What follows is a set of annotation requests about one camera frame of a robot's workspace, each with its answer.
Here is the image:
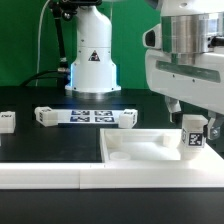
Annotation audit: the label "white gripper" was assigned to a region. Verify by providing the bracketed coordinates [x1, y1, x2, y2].
[145, 48, 224, 140]

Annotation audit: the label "white square table top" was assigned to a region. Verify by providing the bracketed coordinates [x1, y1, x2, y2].
[100, 129, 219, 163]

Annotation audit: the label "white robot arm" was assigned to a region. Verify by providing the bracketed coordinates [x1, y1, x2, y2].
[66, 0, 224, 140]

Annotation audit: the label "tag marker sheet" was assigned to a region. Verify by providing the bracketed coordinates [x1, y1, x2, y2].
[56, 109, 121, 124]

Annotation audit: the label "white fence frame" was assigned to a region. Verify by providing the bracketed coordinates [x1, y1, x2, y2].
[0, 156, 224, 189]

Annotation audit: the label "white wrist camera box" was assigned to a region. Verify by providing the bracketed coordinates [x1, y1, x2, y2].
[142, 24, 162, 50]

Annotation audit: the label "black cables at base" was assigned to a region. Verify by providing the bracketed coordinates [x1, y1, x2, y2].
[20, 68, 72, 88]

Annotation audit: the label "white cable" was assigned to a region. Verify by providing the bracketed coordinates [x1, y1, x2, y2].
[35, 0, 51, 87]

